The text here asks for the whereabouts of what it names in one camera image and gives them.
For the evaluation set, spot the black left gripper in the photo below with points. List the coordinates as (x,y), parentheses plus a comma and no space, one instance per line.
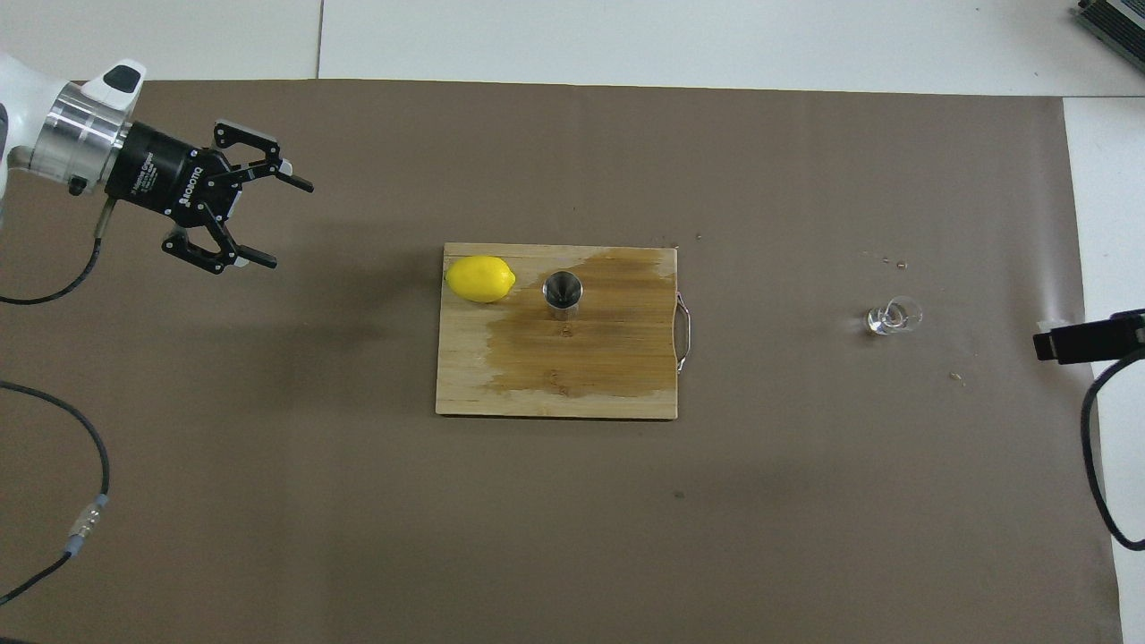
(170,174)

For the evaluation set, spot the small clear glass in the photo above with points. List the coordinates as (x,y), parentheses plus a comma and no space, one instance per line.
(890,317)

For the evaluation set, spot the steel double jigger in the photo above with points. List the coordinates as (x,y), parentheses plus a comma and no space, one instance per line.
(564,291)

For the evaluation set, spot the yellow lemon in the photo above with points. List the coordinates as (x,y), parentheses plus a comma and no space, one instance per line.
(480,279)

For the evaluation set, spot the brown paper table mat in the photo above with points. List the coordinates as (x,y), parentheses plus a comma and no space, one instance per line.
(268,492)

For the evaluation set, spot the grey finned metal device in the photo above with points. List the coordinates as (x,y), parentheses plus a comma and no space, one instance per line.
(1118,27)

